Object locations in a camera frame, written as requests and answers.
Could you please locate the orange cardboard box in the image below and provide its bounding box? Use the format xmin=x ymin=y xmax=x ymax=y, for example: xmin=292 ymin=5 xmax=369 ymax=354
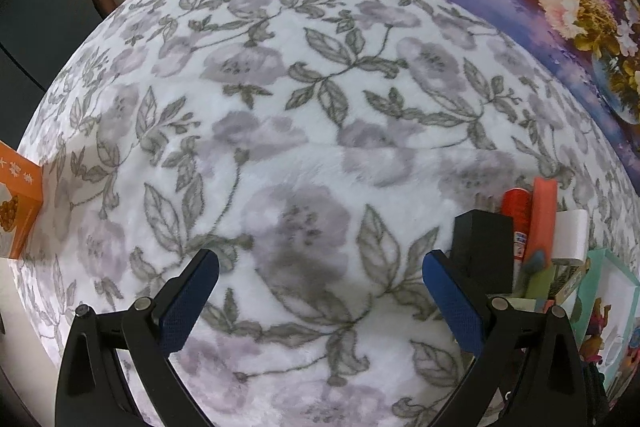
xmin=0 ymin=139 xmax=45 ymax=261

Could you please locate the red glue stick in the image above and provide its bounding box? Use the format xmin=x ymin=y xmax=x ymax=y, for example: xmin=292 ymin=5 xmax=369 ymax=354
xmin=501 ymin=188 xmax=532 ymax=293

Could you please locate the dark wardrobe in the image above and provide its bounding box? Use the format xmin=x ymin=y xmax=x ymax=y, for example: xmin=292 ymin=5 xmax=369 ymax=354
xmin=0 ymin=0 xmax=121 ymax=148

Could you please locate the white charger plug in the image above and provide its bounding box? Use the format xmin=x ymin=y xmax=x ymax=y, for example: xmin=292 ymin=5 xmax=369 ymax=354
xmin=551 ymin=208 xmax=592 ymax=266

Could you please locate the grey floral blanket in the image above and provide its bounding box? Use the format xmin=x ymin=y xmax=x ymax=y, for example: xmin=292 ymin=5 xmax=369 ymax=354
xmin=12 ymin=0 xmax=640 ymax=427

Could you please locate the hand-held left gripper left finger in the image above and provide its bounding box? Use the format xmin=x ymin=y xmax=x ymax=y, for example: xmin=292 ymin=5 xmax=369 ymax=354
xmin=55 ymin=248 xmax=221 ymax=427

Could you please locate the black small box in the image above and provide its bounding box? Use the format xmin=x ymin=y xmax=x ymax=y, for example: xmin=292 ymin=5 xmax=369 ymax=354
xmin=451 ymin=210 xmax=516 ymax=296

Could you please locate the brown bear figurine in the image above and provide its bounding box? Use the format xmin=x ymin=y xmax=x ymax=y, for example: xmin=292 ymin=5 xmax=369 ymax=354
xmin=586 ymin=301 xmax=617 ymax=344

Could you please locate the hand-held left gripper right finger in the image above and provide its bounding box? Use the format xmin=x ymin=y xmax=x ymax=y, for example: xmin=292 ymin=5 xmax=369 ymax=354
xmin=422 ymin=249 xmax=588 ymax=427

